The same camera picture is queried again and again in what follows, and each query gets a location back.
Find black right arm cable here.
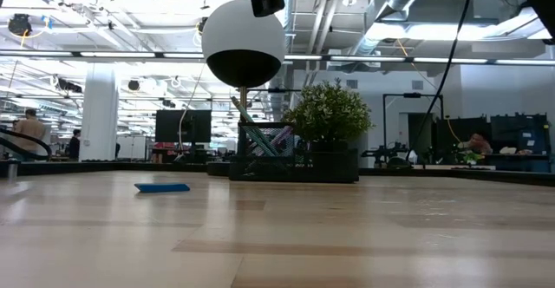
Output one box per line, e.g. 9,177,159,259
408,0,474,161

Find small potted green plant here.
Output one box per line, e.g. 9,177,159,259
284,78,375,153

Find long ceiling light strip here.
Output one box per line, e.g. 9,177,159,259
0,49,555,66

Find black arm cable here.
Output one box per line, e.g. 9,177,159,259
408,0,474,161
0,127,52,162

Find person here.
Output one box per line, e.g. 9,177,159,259
458,131,494,155
12,108,48,161
68,128,82,160

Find wide dark background monitor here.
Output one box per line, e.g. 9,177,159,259
434,117,490,154

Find blue eraser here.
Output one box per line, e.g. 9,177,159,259
134,182,192,194

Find black aluminium table frame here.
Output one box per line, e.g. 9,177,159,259
0,160,555,188

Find black metal gantry frame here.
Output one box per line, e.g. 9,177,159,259
382,92,445,150

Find white pillar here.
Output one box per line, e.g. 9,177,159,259
80,64,119,162

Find black background robot equipment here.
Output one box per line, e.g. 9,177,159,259
361,145,412,168

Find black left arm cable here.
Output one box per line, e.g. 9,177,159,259
0,127,52,162

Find black computer monitor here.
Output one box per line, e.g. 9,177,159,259
154,109,212,163

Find white globe lamp black base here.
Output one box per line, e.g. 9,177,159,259
201,0,287,177

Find dark blue storage crates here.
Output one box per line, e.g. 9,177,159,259
489,113,552,173

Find black mesh desk organizer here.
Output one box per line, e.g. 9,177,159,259
228,121,360,184

